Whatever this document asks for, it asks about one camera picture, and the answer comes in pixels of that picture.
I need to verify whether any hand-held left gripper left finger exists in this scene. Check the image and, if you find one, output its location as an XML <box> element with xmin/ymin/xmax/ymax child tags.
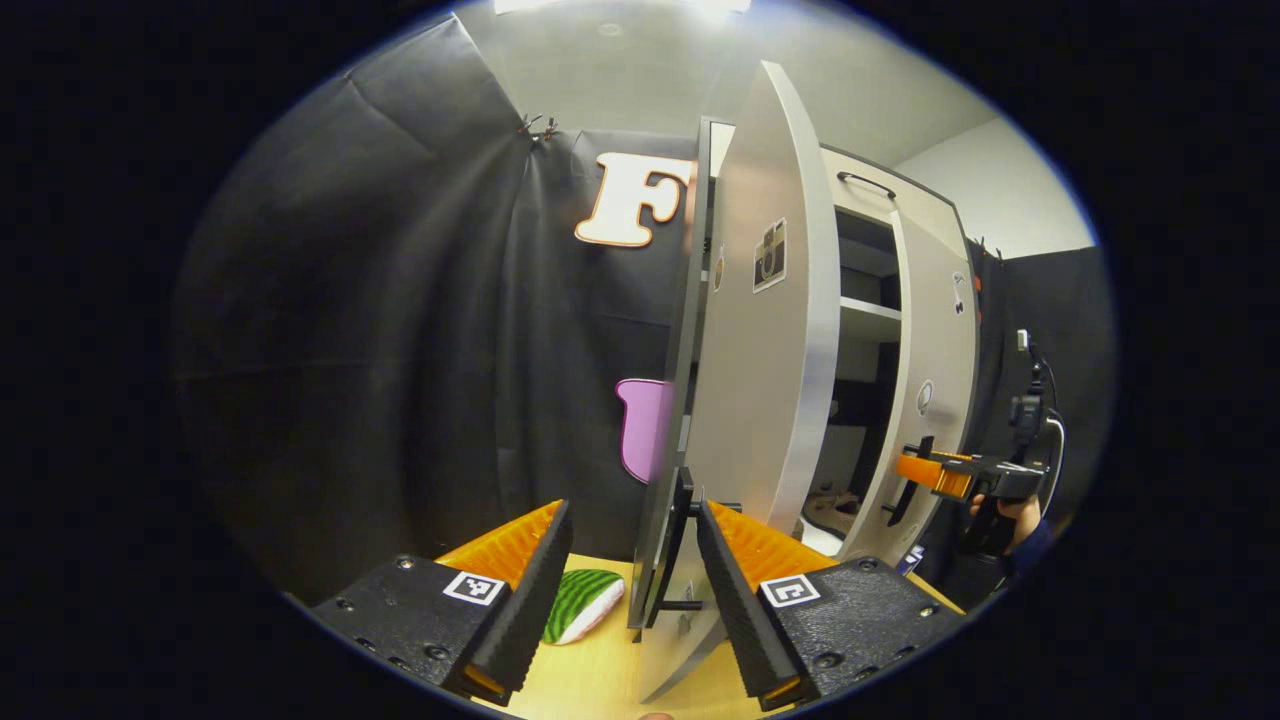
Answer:
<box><xmin>308</xmin><ymin>498</ymin><xmax>576</xmax><ymax>708</ymax></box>

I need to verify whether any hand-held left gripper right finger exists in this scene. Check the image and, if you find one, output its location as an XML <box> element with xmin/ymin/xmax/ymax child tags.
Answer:
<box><xmin>695</xmin><ymin>498</ymin><xmax>968</xmax><ymax>713</ymax></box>

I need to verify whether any brown fuzzy shoe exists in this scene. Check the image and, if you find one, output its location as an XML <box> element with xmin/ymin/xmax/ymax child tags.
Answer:
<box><xmin>812</xmin><ymin>488</ymin><xmax>863</xmax><ymax>531</ymax></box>

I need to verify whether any cat sticker white cabinet door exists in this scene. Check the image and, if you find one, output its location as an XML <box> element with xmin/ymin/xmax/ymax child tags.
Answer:
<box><xmin>843</xmin><ymin>195</ymin><xmax>983</xmax><ymax>569</ymax></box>

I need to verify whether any camera sticker white cabinet door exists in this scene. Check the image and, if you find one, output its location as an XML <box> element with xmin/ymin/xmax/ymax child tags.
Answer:
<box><xmin>636</xmin><ymin>58</ymin><xmax>843</xmax><ymax>703</ymax></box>

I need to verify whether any white and grey shoe cabinet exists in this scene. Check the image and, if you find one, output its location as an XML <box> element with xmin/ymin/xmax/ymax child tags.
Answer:
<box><xmin>628</xmin><ymin>115</ymin><xmax>986</xmax><ymax>641</ymax></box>

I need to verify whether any white cabinet shelf board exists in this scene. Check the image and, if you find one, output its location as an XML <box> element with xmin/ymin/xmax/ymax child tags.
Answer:
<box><xmin>800</xmin><ymin>520</ymin><xmax>851</xmax><ymax>557</ymax></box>
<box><xmin>838</xmin><ymin>296</ymin><xmax>904</xmax><ymax>344</ymax></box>

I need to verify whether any white cabinet drawer front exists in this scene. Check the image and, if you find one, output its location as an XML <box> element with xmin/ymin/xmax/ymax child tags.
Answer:
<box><xmin>818</xmin><ymin>148</ymin><xmax>968</xmax><ymax>241</ymax></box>

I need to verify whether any watermelon slice plush toy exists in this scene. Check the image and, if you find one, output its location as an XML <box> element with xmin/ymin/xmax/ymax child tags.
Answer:
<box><xmin>543</xmin><ymin>568</ymin><xmax>627</xmax><ymax>647</ymax></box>

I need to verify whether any ceiling light panel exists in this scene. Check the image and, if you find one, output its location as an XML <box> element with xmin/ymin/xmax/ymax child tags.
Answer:
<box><xmin>495</xmin><ymin>0</ymin><xmax>751</xmax><ymax>16</ymax></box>

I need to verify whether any black door handle bar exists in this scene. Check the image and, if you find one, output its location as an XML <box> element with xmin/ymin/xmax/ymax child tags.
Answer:
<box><xmin>882</xmin><ymin>436</ymin><xmax>938</xmax><ymax>528</ymax></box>
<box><xmin>648</xmin><ymin>466</ymin><xmax>743</xmax><ymax>633</ymax></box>

